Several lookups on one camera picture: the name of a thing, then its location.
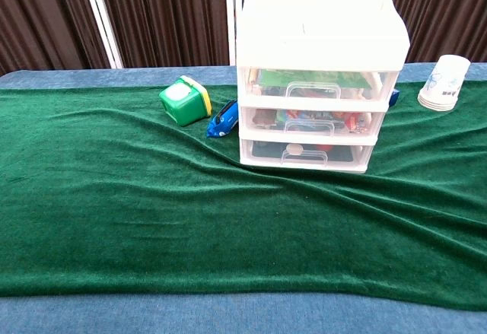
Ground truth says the blue table cover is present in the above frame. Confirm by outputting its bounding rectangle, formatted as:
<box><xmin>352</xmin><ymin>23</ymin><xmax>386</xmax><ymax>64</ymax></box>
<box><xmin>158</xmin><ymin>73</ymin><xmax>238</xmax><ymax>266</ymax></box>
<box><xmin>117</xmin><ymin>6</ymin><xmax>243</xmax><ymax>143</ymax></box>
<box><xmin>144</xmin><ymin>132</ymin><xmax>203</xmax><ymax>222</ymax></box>
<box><xmin>0</xmin><ymin>62</ymin><xmax>487</xmax><ymax>334</ymax></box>

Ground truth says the clear drawer with dark contents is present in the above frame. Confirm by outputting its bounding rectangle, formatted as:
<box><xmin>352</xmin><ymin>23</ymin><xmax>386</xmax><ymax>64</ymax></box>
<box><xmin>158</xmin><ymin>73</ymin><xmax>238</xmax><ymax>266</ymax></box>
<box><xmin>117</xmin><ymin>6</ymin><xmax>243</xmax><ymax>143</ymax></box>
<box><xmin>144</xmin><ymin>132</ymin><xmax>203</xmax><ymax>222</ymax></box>
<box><xmin>240</xmin><ymin>138</ymin><xmax>376</xmax><ymax>170</ymax></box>

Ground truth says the clear drawer with toys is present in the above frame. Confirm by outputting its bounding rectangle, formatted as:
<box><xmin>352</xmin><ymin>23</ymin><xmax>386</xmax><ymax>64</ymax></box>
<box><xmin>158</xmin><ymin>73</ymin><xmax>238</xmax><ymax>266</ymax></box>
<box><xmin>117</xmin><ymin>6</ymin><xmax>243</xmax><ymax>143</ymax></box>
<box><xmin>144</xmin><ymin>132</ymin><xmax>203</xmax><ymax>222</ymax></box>
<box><xmin>240</xmin><ymin>106</ymin><xmax>385</xmax><ymax>137</ymax></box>

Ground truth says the stack of white paper cups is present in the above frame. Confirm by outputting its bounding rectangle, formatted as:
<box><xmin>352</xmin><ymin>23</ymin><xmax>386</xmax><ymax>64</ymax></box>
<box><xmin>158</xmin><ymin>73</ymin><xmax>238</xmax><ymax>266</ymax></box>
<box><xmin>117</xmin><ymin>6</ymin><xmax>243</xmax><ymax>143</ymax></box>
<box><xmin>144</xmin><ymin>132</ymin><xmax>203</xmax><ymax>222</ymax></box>
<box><xmin>417</xmin><ymin>54</ymin><xmax>472</xmax><ymax>113</ymax></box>

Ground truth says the blue toy train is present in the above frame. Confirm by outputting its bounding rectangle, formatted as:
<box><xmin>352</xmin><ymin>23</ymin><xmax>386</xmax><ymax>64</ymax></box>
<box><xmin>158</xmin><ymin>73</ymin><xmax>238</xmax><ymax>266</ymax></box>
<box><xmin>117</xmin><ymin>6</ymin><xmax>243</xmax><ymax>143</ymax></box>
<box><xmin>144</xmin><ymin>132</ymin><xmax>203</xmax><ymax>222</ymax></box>
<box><xmin>205</xmin><ymin>99</ymin><xmax>240</xmax><ymax>138</ymax></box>

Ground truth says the clear drawer with green board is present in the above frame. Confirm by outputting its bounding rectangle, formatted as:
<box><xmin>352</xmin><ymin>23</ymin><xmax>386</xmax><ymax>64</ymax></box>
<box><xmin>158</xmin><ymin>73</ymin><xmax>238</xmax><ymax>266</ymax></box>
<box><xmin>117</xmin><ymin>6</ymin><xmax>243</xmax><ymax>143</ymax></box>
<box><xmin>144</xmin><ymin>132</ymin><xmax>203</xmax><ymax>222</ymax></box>
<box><xmin>241</xmin><ymin>67</ymin><xmax>393</xmax><ymax>103</ymax></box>

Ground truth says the green velvet cloth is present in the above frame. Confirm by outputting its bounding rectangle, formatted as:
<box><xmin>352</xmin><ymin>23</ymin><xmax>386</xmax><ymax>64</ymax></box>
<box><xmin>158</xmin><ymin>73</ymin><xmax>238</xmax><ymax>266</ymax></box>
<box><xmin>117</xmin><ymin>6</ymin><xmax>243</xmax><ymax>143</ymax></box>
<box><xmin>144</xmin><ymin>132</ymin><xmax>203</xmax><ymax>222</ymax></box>
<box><xmin>0</xmin><ymin>81</ymin><xmax>487</xmax><ymax>312</ymax></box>

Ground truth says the green cube box yellow lid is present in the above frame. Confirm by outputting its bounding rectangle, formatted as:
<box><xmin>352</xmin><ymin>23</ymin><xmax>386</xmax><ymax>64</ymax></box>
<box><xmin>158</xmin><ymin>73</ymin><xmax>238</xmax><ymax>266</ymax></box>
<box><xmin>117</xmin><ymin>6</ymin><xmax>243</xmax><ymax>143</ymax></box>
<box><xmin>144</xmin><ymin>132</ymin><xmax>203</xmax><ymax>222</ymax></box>
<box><xmin>158</xmin><ymin>75</ymin><xmax>213</xmax><ymax>128</ymax></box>

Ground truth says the white plastic drawer unit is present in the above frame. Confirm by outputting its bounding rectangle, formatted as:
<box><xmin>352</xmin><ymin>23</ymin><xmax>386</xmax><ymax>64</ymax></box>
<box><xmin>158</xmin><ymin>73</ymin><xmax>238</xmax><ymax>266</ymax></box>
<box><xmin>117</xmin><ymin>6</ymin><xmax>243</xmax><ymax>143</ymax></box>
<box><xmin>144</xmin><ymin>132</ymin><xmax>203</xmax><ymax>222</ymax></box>
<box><xmin>235</xmin><ymin>0</ymin><xmax>411</xmax><ymax>174</ymax></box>

